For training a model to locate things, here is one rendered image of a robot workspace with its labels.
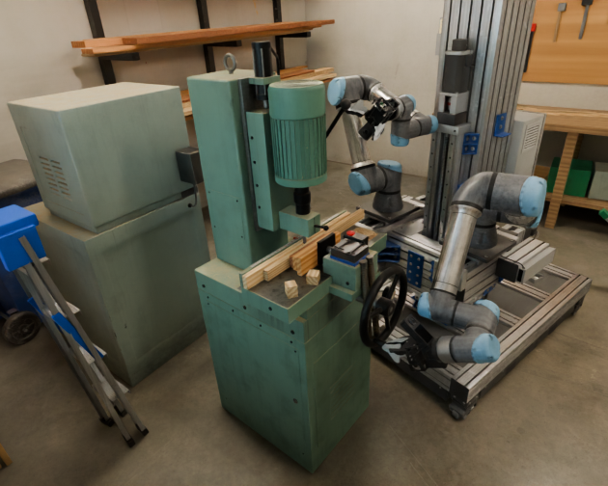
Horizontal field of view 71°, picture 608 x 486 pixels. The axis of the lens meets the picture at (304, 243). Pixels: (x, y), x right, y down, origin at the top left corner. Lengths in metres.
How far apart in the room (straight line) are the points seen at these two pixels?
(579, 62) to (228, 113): 3.42
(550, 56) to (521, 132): 2.30
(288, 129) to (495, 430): 1.62
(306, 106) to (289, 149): 0.14
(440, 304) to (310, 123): 0.66
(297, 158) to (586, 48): 3.35
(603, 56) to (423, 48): 1.50
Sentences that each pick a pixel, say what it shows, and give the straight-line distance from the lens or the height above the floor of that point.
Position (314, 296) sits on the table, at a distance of 1.42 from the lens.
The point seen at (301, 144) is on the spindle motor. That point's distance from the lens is 1.34.
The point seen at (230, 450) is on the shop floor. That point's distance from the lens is 2.14.
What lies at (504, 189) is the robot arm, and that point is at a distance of 1.38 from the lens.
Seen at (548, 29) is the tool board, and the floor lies 1.46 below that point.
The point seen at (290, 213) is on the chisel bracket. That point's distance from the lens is 1.52.
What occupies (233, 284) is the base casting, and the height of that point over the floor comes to 0.80.
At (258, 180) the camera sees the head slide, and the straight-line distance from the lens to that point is 1.51.
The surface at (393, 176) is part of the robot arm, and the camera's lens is 2.07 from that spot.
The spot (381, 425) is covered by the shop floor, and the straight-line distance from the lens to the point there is 2.18.
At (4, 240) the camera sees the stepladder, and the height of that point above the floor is 1.12.
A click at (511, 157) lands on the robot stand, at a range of 2.20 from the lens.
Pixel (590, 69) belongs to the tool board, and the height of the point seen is 1.16.
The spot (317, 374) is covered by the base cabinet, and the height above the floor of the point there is 0.53.
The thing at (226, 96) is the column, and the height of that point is 1.47.
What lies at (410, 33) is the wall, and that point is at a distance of 4.78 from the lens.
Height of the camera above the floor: 1.70
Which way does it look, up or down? 29 degrees down
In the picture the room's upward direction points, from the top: 3 degrees counter-clockwise
